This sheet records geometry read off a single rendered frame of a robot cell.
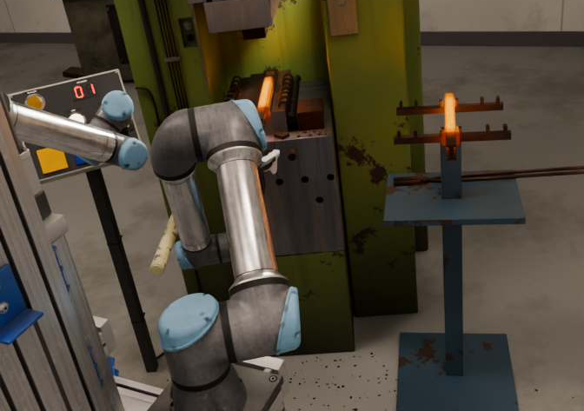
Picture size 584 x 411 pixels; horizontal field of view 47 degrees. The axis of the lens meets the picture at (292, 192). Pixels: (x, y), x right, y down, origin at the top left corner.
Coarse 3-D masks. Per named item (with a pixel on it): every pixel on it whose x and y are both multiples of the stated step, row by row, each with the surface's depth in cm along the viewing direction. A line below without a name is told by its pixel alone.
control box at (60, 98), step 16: (80, 80) 208; (96, 80) 210; (112, 80) 211; (16, 96) 203; (48, 96) 205; (64, 96) 206; (96, 96) 209; (64, 112) 206; (80, 112) 207; (32, 144) 203; (32, 160) 202; (48, 176) 203; (64, 176) 209
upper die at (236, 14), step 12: (228, 0) 202; (240, 0) 202; (252, 0) 202; (264, 0) 202; (276, 0) 225; (216, 12) 204; (228, 12) 204; (240, 12) 204; (252, 12) 204; (264, 12) 204; (216, 24) 206; (228, 24) 206; (240, 24) 206; (252, 24) 206; (264, 24) 205
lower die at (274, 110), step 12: (264, 72) 254; (276, 72) 252; (288, 72) 253; (252, 84) 246; (276, 84) 242; (288, 84) 241; (240, 96) 239; (252, 96) 235; (276, 96) 231; (276, 108) 222; (276, 120) 220; (264, 132) 223
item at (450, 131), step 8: (448, 96) 204; (448, 104) 199; (448, 112) 194; (448, 120) 189; (448, 128) 185; (448, 136) 177; (456, 136) 180; (448, 144) 173; (456, 144) 181; (448, 152) 174; (448, 160) 175
